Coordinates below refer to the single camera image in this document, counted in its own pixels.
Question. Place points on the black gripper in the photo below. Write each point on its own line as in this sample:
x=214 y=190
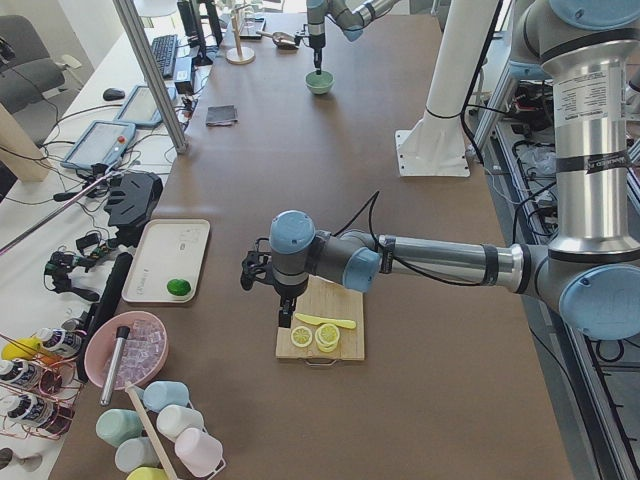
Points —
x=289 y=292

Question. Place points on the light green bowl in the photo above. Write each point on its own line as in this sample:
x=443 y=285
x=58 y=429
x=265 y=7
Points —
x=319 y=83

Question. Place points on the pink bowl with ice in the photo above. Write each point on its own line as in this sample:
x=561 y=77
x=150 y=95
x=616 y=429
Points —
x=145 y=349

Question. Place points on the single lemon slice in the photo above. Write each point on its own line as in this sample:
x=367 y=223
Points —
x=301 y=336

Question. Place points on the metal scoop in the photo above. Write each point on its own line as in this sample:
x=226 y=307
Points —
x=281 y=40

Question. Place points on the stacked lemon slices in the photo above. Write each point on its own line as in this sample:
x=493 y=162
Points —
x=327 y=337

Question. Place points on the wooden cutting board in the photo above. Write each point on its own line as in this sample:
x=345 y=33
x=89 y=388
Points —
x=326 y=299

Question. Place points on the yellow plastic knife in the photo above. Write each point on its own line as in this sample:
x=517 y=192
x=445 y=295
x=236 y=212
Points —
x=317 y=321

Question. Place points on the wooden mug stand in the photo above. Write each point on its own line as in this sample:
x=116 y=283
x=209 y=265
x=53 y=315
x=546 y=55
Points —
x=239 y=54

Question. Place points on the green lime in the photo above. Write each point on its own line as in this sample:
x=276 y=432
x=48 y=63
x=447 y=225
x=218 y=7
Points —
x=178 y=287

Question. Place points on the grey folded cloth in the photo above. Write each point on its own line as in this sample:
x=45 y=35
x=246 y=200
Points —
x=224 y=115

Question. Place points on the cream tray with bear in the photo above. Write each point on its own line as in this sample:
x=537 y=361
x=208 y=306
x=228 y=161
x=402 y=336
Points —
x=169 y=248

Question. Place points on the pastel blue cup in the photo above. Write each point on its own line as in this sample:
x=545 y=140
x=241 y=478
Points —
x=160 y=394

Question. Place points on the pastel white cup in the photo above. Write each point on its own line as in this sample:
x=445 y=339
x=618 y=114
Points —
x=172 y=420

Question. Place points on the black keyboard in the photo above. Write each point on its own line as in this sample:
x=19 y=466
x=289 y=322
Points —
x=164 y=50

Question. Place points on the pastel pink cup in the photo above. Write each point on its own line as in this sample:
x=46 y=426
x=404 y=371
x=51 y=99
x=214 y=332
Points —
x=201 y=453

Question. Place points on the steel muddler rod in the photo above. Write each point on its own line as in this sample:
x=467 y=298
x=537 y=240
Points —
x=122 y=334

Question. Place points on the wooden stirring stick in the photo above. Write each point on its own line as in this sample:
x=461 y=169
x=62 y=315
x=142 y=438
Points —
x=165 y=461

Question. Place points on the blue teach pendant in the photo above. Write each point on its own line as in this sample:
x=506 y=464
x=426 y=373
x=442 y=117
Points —
x=140 y=109
x=103 y=142

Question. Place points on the black plastic stand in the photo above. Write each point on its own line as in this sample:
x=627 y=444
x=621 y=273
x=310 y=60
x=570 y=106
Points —
x=132 y=199

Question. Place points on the pastel green cup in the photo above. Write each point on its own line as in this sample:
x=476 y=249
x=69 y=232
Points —
x=115 y=426

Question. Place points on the black computer mouse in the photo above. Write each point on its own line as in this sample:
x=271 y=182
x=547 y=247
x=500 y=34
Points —
x=113 y=94

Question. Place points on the grey office chair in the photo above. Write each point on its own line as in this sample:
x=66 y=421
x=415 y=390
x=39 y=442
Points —
x=32 y=71

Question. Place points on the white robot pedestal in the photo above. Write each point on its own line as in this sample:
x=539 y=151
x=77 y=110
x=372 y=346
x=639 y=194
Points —
x=435 y=146

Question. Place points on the aluminium frame post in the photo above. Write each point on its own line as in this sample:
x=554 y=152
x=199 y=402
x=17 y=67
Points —
x=138 y=39

